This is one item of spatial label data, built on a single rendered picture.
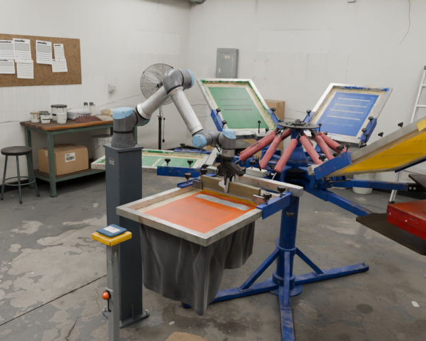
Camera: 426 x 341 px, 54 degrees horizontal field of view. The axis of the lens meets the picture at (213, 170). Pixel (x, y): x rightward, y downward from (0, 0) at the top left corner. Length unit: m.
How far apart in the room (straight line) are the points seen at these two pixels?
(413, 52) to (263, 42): 2.25
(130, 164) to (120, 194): 0.19
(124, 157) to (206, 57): 5.24
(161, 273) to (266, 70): 5.17
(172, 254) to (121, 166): 0.72
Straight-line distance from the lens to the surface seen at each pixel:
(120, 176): 2.62
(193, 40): 7.87
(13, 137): 5.87
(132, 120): 2.63
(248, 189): 2.36
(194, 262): 2.08
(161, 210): 2.26
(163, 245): 2.18
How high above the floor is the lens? 1.75
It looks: 15 degrees down
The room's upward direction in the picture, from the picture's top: 2 degrees clockwise
